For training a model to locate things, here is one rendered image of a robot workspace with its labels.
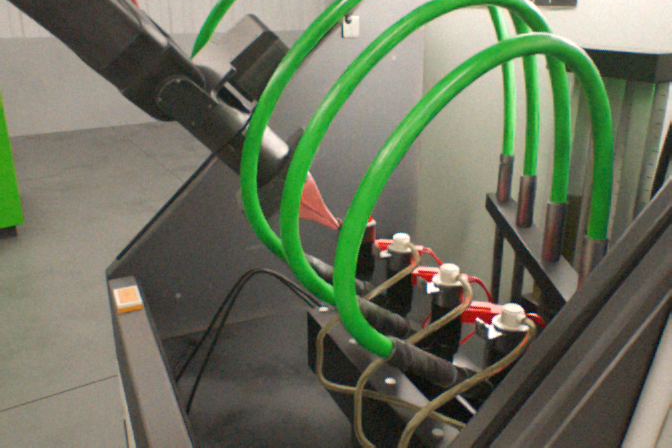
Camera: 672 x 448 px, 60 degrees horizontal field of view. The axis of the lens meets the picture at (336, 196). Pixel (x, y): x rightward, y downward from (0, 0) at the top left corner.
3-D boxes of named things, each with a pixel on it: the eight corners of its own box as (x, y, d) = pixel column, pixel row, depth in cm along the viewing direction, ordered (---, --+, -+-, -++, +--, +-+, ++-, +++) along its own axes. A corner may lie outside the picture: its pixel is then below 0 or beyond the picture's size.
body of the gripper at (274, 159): (324, 152, 58) (271, 100, 55) (253, 224, 59) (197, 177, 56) (312, 137, 64) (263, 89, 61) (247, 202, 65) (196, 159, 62)
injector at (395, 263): (360, 422, 65) (363, 248, 58) (398, 410, 67) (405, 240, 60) (372, 439, 62) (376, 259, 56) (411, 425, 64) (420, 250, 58)
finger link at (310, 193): (359, 222, 61) (297, 164, 57) (311, 270, 62) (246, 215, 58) (344, 200, 67) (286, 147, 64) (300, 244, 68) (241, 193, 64)
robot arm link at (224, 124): (167, 106, 59) (165, 117, 54) (214, 56, 58) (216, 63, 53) (219, 151, 62) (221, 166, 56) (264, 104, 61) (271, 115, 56)
